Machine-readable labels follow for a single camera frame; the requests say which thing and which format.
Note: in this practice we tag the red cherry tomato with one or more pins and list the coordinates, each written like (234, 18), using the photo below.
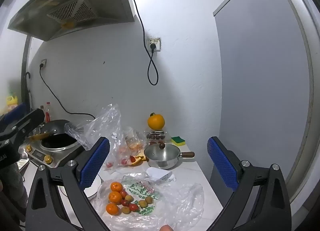
(131, 158)
(133, 207)
(124, 162)
(125, 202)
(109, 164)
(123, 193)

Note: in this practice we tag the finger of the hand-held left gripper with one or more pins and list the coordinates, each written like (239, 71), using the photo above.
(25, 123)

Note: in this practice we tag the white plate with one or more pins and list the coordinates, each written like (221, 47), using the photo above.
(93, 191)

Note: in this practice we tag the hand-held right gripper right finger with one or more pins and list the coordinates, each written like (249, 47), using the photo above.
(222, 163)

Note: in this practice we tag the yellow green sponge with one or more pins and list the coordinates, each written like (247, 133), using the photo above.
(178, 140)

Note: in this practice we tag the black wok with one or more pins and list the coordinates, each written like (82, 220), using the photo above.
(55, 126)

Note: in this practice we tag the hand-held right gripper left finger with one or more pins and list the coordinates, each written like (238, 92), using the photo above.
(96, 161)

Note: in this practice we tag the printed plastic bag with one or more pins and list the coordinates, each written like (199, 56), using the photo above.
(175, 203)

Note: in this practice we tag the steel pot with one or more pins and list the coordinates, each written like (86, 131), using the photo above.
(165, 163)

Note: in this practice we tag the white door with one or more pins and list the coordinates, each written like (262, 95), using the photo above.
(262, 71)

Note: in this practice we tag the large orange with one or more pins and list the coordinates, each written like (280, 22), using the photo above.
(156, 121)

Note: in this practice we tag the white wall socket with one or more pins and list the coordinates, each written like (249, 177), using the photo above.
(150, 41)
(44, 62)

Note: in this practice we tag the silver induction cooker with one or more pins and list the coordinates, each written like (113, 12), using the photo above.
(60, 151)

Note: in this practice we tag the steel pot lid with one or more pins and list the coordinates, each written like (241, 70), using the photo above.
(160, 153)

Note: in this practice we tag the orange peel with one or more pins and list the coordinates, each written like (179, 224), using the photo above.
(139, 160)

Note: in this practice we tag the yellow bottle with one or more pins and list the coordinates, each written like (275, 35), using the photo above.
(12, 101)

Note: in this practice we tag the orange mandarin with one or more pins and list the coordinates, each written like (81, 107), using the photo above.
(116, 186)
(115, 197)
(112, 208)

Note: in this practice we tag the small orange fruit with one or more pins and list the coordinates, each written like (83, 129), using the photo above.
(166, 228)

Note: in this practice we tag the white paper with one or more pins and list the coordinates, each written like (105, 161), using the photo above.
(160, 173)

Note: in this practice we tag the small yellow green fruit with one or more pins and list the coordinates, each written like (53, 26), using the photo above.
(143, 203)
(125, 209)
(128, 198)
(149, 199)

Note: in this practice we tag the red cap sauce bottle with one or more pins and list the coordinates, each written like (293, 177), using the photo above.
(48, 112)

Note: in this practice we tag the clear oil bottle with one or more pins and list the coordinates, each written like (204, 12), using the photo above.
(42, 112)

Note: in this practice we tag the blue box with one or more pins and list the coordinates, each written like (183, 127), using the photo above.
(15, 110)

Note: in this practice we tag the clear plastic bag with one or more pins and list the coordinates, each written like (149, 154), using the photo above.
(105, 121)

